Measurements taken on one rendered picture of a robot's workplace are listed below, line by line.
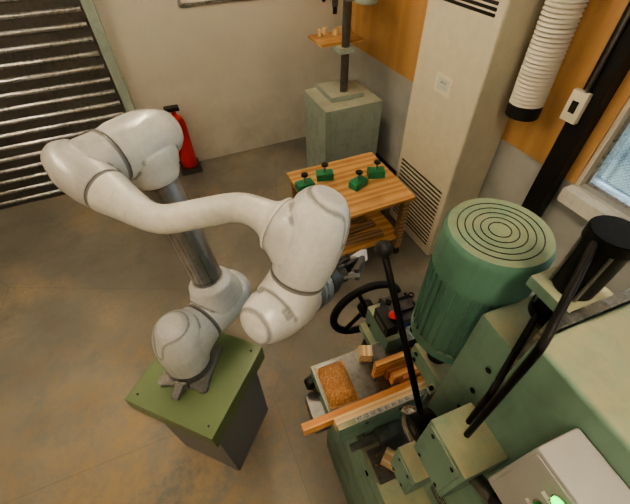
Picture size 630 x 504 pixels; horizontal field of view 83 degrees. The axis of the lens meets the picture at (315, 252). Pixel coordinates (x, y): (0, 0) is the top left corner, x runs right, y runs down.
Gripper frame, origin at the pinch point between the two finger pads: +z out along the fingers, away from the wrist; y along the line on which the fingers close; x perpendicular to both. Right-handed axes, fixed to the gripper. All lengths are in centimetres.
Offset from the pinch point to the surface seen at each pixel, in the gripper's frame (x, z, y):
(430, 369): -27.2, -3.2, 17.7
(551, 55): 56, 114, 41
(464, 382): -18.6, -18.0, 28.6
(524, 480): -14, -41, 40
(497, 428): -17.8, -29.2, 35.4
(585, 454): -9, -41, 45
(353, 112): 60, 179, -84
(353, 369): -34.6, 0.3, -6.2
